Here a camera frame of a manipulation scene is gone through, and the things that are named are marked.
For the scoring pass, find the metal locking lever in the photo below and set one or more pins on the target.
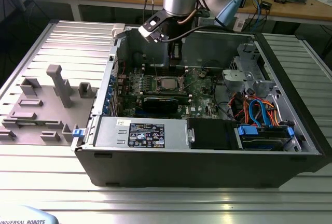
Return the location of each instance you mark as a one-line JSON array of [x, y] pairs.
[[154, 68]]

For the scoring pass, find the silver CPU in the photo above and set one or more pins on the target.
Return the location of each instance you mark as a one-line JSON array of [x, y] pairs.
[[169, 83]]

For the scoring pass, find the CPU socket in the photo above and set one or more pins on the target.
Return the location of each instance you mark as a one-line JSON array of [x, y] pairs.
[[156, 89]]

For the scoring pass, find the black drive bay cover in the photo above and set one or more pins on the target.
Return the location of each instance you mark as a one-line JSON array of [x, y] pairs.
[[210, 133]]

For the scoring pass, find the green motherboard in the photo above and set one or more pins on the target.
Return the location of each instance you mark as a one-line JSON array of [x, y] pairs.
[[202, 97]]

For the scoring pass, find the black graphics card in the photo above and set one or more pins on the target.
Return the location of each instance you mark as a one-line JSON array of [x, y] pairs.
[[160, 104]]

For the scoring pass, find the small black box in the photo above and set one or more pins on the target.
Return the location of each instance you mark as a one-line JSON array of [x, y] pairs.
[[265, 5]]

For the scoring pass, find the grey power supply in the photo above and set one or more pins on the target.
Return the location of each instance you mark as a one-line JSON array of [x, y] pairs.
[[111, 133]]

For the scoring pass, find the hard disk in blue carrier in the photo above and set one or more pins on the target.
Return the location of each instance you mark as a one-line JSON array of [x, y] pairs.
[[249, 130]]

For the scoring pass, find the wooden desk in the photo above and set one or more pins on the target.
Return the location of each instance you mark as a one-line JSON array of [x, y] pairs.
[[298, 10]]

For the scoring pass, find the black PC case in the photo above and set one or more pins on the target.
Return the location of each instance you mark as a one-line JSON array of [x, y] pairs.
[[181, 169]]

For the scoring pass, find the blue plastic clip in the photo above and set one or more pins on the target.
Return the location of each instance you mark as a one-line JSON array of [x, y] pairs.
[[78, 133]]

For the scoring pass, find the grey parts rack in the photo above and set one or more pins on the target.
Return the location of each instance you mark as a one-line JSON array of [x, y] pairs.
[[52, 115]]

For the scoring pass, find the green RAM stick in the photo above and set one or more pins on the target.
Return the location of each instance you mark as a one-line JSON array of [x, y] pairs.
[[39, 123]]

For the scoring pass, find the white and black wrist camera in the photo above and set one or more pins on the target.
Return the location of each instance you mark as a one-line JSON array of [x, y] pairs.
[[150, 30]]

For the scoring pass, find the silver drive bay bracket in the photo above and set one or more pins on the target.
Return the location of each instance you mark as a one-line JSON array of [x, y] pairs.
[[233, 76]]

